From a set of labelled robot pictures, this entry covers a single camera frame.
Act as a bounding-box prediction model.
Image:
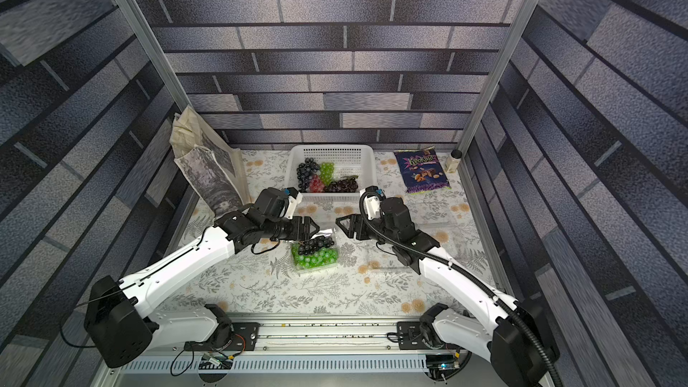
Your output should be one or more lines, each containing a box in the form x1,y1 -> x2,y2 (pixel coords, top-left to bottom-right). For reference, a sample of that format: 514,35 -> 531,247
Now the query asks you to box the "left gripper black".
263,214 -> 324,240

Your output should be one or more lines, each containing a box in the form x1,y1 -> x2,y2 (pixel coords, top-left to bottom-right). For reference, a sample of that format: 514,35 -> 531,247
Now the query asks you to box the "small black grape bunch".
297,236 -> 334,256

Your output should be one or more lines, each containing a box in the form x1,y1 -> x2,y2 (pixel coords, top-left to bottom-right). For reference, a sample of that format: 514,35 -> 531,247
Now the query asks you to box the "clear plastic clamshell container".
290,229 -> 340,273

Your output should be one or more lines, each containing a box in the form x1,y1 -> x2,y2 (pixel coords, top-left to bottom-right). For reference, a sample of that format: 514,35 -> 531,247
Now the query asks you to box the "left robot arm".
84,211 -> 320,368

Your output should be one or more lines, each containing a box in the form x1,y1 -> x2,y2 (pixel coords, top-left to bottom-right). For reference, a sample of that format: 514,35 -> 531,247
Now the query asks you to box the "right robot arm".
335,214 -> 564,386

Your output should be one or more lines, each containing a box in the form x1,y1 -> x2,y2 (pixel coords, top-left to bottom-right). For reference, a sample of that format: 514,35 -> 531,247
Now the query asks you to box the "dark red grape bunch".
324,177 -> 358,194

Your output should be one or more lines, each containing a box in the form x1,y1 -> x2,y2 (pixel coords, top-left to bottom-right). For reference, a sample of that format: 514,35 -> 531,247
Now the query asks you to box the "pink grape bunch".
308,175 -> 325,193

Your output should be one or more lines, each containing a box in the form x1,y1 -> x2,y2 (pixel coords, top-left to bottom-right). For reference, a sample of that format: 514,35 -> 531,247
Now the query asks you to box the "dark blue grape bunch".
297,158 -> 320,193

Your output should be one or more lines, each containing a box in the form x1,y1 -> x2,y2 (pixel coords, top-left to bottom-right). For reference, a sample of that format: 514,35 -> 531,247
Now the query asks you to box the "white plastic basket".
284,144 -> 377,204

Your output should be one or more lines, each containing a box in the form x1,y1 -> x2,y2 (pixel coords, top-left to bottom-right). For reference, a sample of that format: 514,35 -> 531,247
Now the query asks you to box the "purple candy bag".
394,147 -> 451,194

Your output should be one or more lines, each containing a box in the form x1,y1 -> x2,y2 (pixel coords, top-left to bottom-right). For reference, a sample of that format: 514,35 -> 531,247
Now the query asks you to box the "beige tote bag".
169,107 -> 251,219

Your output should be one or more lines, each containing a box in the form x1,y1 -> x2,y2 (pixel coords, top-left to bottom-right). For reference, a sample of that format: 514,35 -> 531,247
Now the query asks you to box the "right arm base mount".
396,321 -> 429,350

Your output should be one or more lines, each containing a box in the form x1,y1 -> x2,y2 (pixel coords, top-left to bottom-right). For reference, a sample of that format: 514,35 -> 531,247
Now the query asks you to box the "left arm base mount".
208,322 -> 260,353

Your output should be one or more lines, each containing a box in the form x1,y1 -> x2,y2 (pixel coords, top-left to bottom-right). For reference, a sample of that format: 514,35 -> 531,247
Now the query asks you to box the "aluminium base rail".
93,307 -> 483,386

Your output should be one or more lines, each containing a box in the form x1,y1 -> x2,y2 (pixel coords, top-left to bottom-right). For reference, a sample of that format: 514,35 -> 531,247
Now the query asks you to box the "black corrugated cable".
358,187 -> 565,387

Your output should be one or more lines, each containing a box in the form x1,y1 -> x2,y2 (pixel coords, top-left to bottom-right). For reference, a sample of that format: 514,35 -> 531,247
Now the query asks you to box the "aluminium frame post right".
456,0 -> 539,154

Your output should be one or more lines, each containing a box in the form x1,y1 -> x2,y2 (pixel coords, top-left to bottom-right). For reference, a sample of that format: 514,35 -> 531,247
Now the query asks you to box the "aluminium frame post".
114,0 -> 191,111
456,0 -> 539,154

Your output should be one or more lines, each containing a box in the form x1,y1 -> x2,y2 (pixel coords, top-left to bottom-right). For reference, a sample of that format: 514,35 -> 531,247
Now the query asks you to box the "aluminium frame post left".
114,0 -> 191,111

